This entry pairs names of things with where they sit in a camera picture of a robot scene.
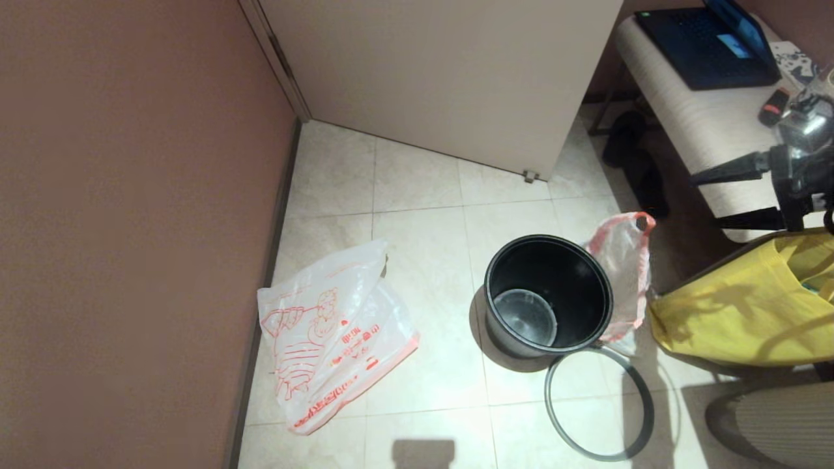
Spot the spare white plastic bag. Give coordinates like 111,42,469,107
585,212,656,356

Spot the black round trash bin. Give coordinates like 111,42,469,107
484,234,614,358

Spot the grey plastic bin ring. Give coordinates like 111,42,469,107
545,345,655,462

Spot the white red-printed plastic bag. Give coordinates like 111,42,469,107
257,238,421,436

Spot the cream striped bench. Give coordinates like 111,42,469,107
590,14,834,243

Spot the black orange handheld device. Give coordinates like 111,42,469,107
757,88,791,128

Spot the clear ribbed glass bottle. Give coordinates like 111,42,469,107
805,64,834,98

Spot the white black patterned card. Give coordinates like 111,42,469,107
769,42,819,89

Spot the dark blue laptop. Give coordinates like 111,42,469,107
634,0,782,92

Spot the beige striped stool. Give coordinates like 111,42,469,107
705,381,834,469

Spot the beige door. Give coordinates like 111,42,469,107
259,0,625,182

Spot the yellow bag with black handle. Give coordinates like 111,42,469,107
649,231,834,367

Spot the beige door frame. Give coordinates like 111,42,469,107
238,0,312,123

